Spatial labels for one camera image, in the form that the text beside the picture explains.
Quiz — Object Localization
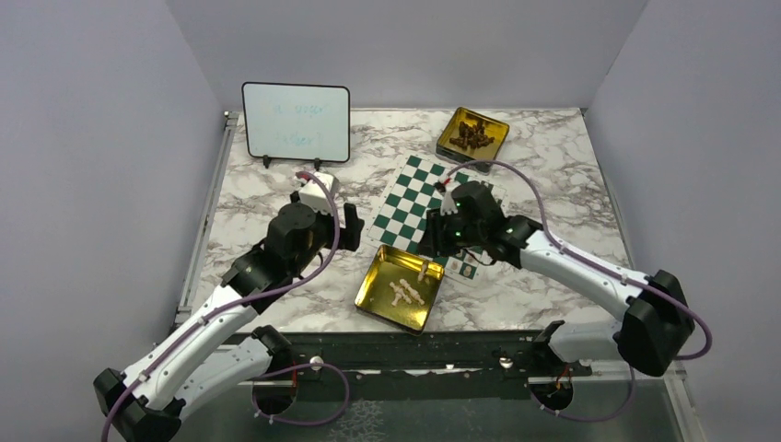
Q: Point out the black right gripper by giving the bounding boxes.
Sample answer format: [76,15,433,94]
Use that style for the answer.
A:
[415,206,485,258]

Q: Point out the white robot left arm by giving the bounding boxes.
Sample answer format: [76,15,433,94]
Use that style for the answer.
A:
[93,202,365,441]

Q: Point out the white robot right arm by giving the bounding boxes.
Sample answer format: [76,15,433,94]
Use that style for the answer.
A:
[417,179,695,377]

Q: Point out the green white chess board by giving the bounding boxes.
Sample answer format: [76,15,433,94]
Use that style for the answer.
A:
[367,155,489,287]

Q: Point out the gold tin white pieces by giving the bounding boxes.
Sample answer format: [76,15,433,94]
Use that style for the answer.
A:
[355,244,445,336]

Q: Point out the gold tin dark pieces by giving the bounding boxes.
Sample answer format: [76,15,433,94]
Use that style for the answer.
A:
[435,107,510,175]

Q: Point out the pile of dark chess pieces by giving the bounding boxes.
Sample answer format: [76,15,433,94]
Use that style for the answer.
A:
[449,120,495,149]

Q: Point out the small whiteboard on stand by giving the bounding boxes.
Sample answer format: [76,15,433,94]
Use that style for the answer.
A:
[241,82,351,166]

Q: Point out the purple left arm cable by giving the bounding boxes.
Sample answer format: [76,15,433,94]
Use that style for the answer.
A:
[100,170,342,442]

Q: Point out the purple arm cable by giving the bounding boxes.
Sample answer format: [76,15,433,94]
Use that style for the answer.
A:
[100,170,342,442]
[436,159,714,424]

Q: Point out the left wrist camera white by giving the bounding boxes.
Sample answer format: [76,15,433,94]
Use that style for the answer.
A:
[298,171,340,215]

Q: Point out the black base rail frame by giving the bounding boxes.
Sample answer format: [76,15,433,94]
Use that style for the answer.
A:
[149,329,679,404]

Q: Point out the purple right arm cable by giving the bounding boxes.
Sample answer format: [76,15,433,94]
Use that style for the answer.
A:
[436,159,714,424]

